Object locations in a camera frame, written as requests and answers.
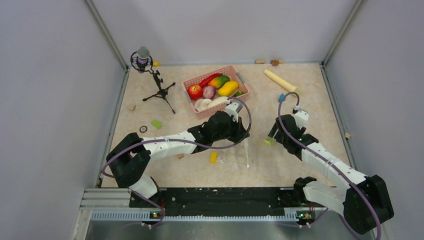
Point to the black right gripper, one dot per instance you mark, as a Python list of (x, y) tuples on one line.
[(277, 136)]

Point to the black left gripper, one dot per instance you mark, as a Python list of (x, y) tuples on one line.
[(240, 132)]

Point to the clear dotted zip top bag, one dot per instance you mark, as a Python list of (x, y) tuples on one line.
[(240, 154)]

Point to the pink plastic basket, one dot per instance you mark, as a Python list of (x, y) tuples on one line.
[(231, 72)]

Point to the purple onion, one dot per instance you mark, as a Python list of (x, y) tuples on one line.
[(208, 92)]

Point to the red apple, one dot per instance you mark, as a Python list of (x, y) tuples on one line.
[(195, 92)]

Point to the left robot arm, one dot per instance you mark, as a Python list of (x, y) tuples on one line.
[(130, 158)]

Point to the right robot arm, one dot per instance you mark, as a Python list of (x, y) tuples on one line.
[(363, 201)]

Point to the green toy brick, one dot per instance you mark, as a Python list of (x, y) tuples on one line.
[(269, 142)]

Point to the blue toy block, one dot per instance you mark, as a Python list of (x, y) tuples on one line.
[(281, 98)]

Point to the white radish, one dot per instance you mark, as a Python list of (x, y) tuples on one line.
[(217, 101)]

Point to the yellow toy block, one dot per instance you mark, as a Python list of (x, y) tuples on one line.
[(213, 157)]

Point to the beige wooden rolling pin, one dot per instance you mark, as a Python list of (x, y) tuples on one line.
[(280, 81)]

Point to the green leafy vegetable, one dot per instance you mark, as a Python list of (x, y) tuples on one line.
[(239, 93)]

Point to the yellow mango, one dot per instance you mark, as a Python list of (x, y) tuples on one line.
[(228, 89)]

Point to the green orange mango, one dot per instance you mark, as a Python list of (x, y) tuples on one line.
[(219, 81)]

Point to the red chili pepper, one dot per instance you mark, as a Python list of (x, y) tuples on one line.
[(206, 81)]

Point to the green rectangular block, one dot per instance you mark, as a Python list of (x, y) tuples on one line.
[(157, 124)]

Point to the small round token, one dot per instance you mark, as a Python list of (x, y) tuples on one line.
[(143, 129)]

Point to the light wooden block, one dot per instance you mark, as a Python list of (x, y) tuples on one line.
[(131, 107)]

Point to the microphone on black tripod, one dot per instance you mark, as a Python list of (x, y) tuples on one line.
[(142, 61)]

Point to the brown piece at back wall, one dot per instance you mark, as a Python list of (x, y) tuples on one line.
[(276, 62)]

